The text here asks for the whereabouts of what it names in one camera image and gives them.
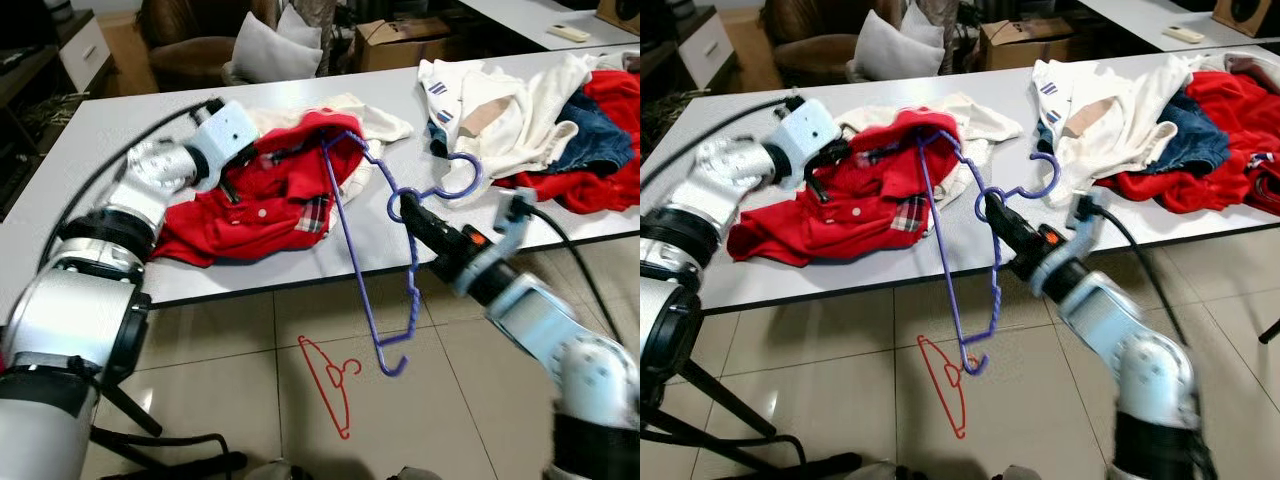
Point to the black table leg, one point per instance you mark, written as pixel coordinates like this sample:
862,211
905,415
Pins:
1270,332

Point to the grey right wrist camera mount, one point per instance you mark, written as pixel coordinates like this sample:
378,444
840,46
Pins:
515,225
1088,225

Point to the white garment with blue stripes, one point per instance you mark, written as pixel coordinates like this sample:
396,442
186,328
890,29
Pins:
1150,120
545,110

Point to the brown leather armchair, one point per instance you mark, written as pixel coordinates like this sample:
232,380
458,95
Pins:
190,55
800,50

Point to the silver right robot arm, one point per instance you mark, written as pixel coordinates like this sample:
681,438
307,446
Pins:
560,340
1140,350

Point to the white drawer unit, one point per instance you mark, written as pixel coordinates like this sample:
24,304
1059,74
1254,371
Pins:
90,50
712,48

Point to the purple plastic clothes hanger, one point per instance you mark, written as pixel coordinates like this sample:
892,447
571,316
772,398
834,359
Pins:
480,175
1054,172

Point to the white remote control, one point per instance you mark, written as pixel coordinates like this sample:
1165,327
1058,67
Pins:
568,34
1187,34

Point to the wooden speaker box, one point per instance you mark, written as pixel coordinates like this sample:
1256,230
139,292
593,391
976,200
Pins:
620,12
1245,15

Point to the blue denim garment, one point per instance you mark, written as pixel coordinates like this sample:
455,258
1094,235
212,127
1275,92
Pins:
600,135
1195,140

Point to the brown cardboard box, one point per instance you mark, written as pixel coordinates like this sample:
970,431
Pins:
1025,48
400,50

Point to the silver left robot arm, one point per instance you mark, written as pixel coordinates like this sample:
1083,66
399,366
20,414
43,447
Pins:
60,310
730,170

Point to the red polo shirt plaid collar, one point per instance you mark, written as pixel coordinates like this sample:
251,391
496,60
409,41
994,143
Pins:
260,215
850,215

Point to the white pillow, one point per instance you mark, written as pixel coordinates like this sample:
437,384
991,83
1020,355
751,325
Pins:
270,55
890,55

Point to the cream knit garment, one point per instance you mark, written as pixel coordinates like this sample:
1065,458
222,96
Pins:
380,122
985,122

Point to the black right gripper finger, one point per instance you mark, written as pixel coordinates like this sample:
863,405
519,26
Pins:
425,218
416,228
1011,216
1002,227

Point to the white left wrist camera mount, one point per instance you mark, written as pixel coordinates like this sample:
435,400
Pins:
808,125
228,130

